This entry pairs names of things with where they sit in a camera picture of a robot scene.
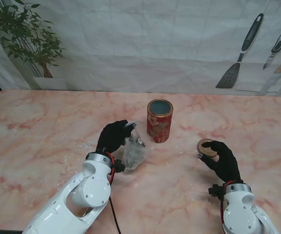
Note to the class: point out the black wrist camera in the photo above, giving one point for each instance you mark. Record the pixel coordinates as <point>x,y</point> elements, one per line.
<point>214,190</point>
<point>119,166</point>

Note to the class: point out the printed black slotted spatula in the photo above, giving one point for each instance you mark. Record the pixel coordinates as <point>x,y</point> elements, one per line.
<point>228,78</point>

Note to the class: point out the white printed backdrop cloth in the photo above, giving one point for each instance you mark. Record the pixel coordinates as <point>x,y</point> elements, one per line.
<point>140,36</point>

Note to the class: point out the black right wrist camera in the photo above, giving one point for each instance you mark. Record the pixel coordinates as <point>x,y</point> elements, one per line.
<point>214,190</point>

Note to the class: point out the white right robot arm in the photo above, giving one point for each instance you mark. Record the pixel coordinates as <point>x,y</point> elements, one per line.
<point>243,214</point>

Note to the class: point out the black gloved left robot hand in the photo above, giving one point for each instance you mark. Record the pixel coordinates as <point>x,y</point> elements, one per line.
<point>112,136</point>

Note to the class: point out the gold round tin lid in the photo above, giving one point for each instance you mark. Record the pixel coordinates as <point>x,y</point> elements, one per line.
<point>207,151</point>

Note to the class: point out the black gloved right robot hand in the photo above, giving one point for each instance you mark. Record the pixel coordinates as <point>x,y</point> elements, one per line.
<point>224,163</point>

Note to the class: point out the clear plastic tea bag pouch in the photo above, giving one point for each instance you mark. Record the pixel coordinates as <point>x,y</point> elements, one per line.
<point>135,153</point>

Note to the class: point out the red floral tea tin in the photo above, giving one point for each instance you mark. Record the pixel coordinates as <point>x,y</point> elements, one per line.
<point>158,126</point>

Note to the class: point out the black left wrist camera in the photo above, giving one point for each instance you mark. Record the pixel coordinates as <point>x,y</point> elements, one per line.
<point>119,166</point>

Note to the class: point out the printed green potted plant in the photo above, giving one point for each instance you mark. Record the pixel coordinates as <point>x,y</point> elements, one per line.
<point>26,41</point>

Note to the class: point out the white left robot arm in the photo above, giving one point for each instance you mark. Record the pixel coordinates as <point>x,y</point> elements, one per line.
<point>82,195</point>

